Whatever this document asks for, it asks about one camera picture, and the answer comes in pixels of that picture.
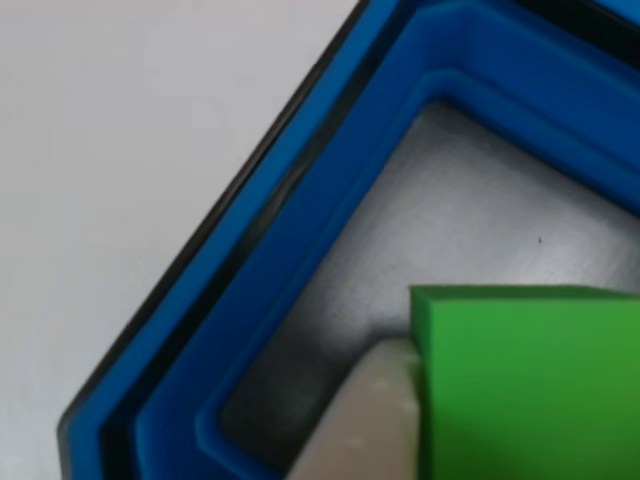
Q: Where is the green cube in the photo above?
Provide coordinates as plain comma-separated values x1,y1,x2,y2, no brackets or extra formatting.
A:
409,283,640,480

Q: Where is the blue collapsible box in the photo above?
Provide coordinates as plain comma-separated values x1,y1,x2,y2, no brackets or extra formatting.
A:
55,0,640,480

